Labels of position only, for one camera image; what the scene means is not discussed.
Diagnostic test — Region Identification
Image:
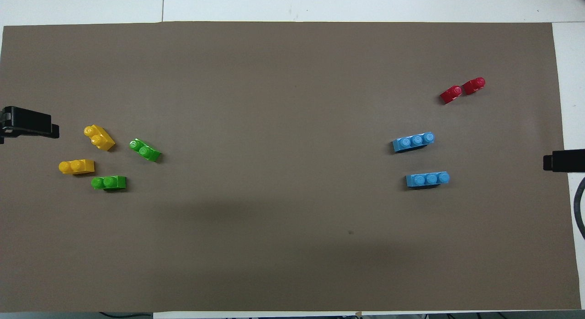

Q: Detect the green two-stud toy brick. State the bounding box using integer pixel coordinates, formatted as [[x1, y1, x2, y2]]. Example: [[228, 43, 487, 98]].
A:
[[91, 175, 127, 191], [129, 139, 162, 163]]

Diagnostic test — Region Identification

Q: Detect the blue three-stud toy brick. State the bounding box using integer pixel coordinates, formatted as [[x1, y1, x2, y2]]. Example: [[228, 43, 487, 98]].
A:
[[392, 132, 435, 154], [405, 171, 451, 188]]

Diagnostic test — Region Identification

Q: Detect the yellow two-stud toy brick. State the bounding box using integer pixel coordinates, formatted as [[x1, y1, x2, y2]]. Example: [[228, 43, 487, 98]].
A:
[[84, 124, 116, 152], [58, 159, 96, 175]]

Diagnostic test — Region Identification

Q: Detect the red one-stud toy brick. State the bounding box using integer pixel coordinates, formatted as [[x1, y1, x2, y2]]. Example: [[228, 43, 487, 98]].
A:
[[462, 77, 486, 96], [440, 85, 463, 105]]

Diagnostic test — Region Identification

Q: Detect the brown table mat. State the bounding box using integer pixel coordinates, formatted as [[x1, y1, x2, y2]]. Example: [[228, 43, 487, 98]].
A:
[[0, 21, 582, 313]]

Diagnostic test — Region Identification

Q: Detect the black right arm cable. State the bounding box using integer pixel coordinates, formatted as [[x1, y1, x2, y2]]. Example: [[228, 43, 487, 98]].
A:
[[574, 176, 585, 241]]

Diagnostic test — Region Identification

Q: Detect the black floor cable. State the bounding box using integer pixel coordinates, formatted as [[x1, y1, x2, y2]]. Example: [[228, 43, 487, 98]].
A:
[[98, 312, 154, 319]]

